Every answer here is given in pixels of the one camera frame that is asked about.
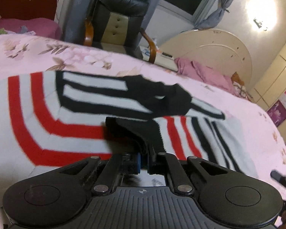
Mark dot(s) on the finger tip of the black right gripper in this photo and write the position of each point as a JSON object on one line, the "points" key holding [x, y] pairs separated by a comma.
{"points": [[278, 177]]}

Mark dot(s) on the cream bedside table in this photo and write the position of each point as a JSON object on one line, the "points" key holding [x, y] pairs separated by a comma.
{"points": [[160, 60]]}

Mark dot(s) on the glowing wall lamp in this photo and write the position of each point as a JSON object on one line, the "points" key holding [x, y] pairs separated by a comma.
{"points": [[262, 14]]}

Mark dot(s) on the cream round headboard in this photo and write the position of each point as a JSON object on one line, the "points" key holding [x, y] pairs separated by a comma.
{"points": [[218, 49]]}

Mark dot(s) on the striped white red black shirt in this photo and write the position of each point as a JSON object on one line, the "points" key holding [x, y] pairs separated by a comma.
{"points": [[54, 118]]}

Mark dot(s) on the grey-blue tied right curtain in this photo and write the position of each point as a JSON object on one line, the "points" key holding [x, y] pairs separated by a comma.
{"points": [[215, 17]]}

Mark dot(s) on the magenta pillow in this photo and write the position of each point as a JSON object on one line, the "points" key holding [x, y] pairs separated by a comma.
{"points": [[41, 26]]}

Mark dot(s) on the crumpled pink blanket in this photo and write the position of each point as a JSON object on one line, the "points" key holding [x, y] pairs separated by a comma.
{"points": [[193, 69]]}

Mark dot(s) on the black leather wooden armchair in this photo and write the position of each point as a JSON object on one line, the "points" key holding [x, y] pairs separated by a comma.
{"points": [[115, 25]]}

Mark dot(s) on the pink floral bed sheet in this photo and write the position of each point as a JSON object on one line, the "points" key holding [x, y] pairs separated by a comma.
{"points": [[191, 193]]}

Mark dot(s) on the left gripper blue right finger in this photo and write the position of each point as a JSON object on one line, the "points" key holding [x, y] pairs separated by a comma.
{"points": [[155, 164]]}

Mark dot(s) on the cream wardrobe with purple posters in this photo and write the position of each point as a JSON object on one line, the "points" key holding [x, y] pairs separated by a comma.
{"points": [[270, 92]]}

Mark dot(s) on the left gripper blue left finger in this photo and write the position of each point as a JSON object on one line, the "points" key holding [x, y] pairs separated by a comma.
{"points": [[131, 163]]}

